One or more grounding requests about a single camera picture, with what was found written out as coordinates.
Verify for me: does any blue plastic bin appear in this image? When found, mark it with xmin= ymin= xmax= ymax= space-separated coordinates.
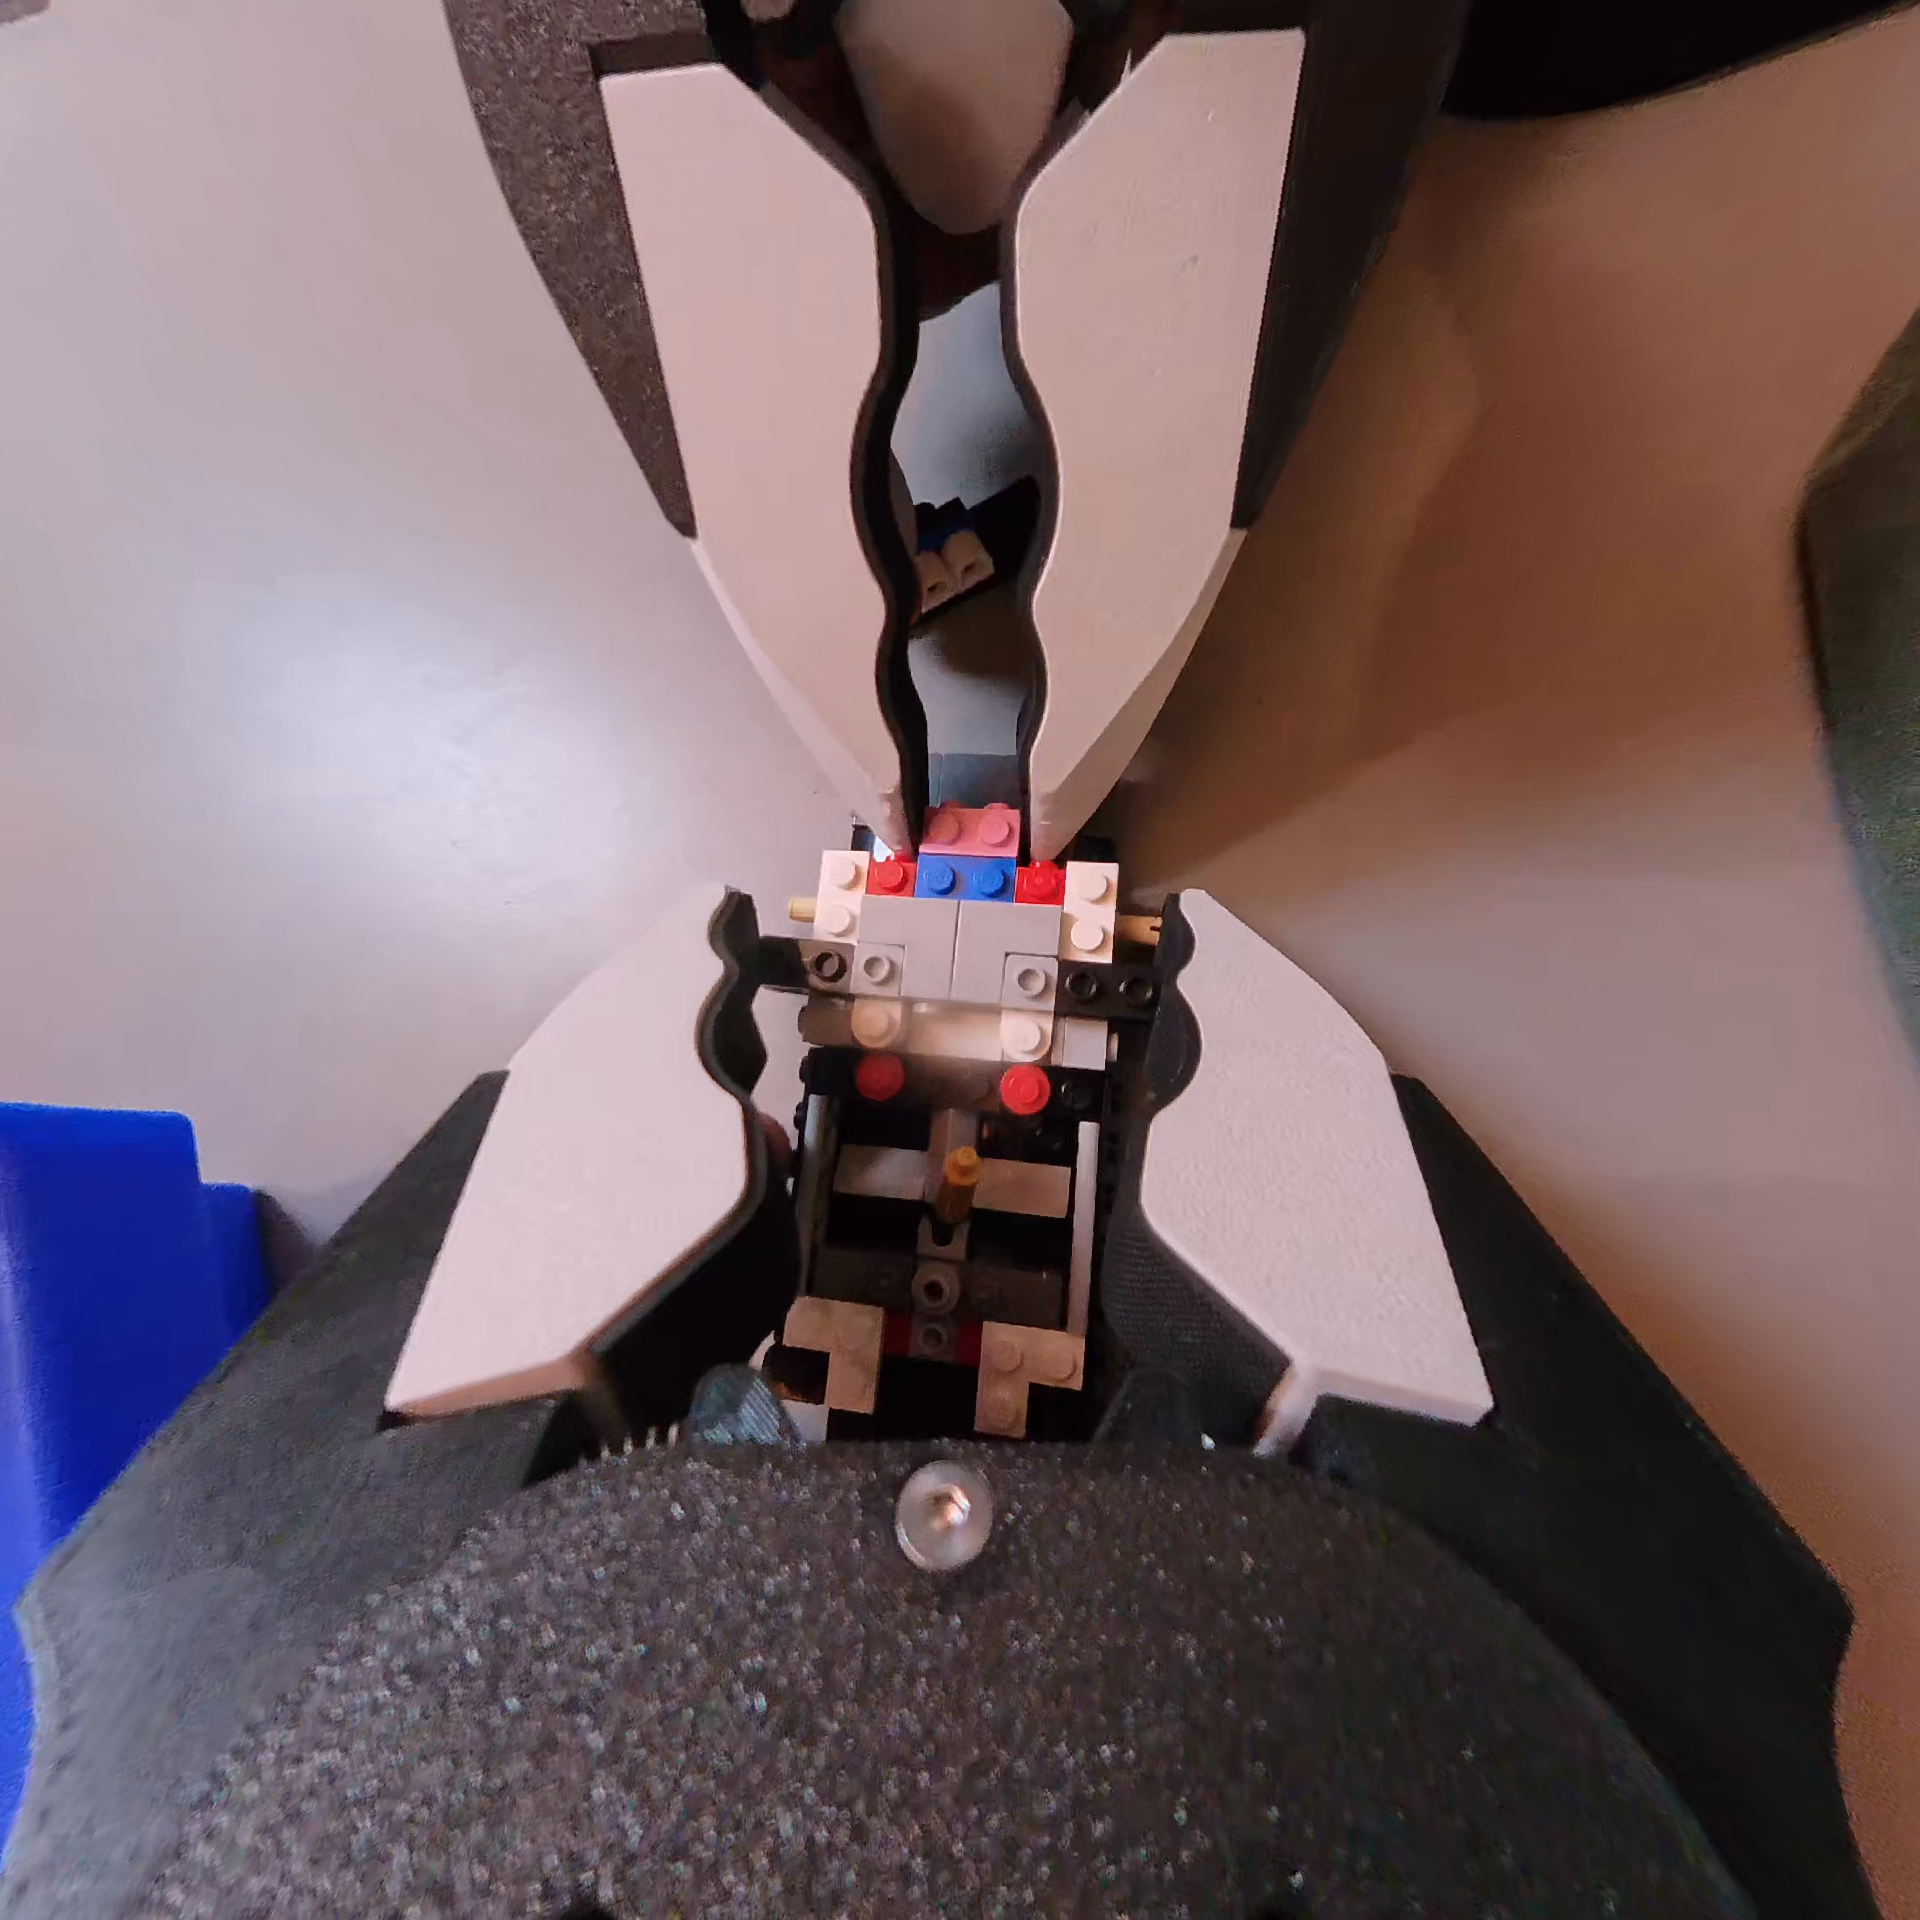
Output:
xmin=0 ymin=1098 xmax=280 ymax=1770

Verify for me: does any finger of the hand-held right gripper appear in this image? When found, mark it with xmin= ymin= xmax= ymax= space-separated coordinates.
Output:
xmin=1007 ymin=25 xmax=1312 ymax=877
xmin=594 ymin=45 xmax=926 ymax=857

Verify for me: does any lego car model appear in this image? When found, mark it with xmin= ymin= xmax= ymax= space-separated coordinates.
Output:
xmin=776 ymin=800 xmax=1178 ymax=1434

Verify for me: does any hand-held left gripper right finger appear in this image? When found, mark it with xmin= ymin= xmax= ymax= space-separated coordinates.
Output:
xmin=1111 ymin=887 xmax=1498 ymax=1442

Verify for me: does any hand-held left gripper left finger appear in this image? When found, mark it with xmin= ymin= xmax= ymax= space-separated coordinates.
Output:
xmin=384 ymin=879 xmax=808 ymax=1422

